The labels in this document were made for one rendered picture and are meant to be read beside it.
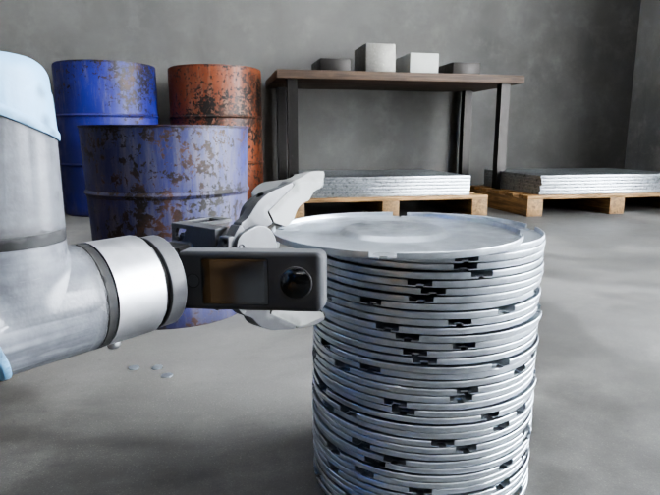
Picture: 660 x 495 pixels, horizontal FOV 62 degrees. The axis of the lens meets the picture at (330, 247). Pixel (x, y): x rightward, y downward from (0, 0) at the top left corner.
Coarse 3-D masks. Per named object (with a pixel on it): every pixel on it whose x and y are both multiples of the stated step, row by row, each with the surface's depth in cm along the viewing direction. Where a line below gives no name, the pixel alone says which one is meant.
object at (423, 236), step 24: (312, 216) 76; (336, 216) 78; (360, 216) 79; (384, 216) 79; (408, 216) 79; (432, 216) 78; (456, 216) 76; (288, 240) 58; (312, 240) 61; (336, 240) 61; (360, 240) 61; (384, 240) 60; (408, 240) 60; (432, 240) 60; (456, 240) 61; (480, 240) 61; (504, 240) 61
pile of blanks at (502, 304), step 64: (512, 256) 59; (384, 320) 60; (448, 320) 60; (512, 320) 61; (320, 384) 71; (384, 384) 61; (448, 384) 60; (512, 384) 65; (320, 448) 71; (384, 448) 63; (448, 448) 61; (512, 448) 65
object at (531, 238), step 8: (472, 216) 82; (480, 216) 81; (512, 224) 77; (520, 224) 75; (520, 232) 71; (528, 232) 71; (536, 232) 71; (528, 240) 65; (536, 240) 62; (520, 248) 60
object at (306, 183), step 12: (288, 180) 51; (300, 180) 51; (312, 180) 52; (252, 192) 54; (288, 192) 50; (300, 192) 51; (312, 192) 52; (276, 204) 49; (288, 204) 50; (300, 204) 51; (276, 216) 49; (288, 216) 50
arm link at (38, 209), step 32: (0, 64) 30; (32, 64) 32; (0, 96) 30; (32, 96) 31; (0, 128) 30; (32, 128) 31; (0, 160) 30; (32, 160) 31; (0, 192) 30; (32, 192) 32; (0, 224) 31; (32, 224) 32; (64, 224) 35
